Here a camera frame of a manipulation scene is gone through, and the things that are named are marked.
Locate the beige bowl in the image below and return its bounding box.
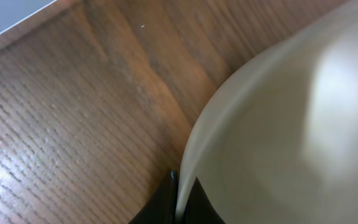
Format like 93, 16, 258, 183
175, 1, 358, 223

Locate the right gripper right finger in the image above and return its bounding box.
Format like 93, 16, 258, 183
183, 178, 225, 224

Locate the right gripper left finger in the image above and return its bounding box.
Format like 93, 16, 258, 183
129, 170, 178, 224

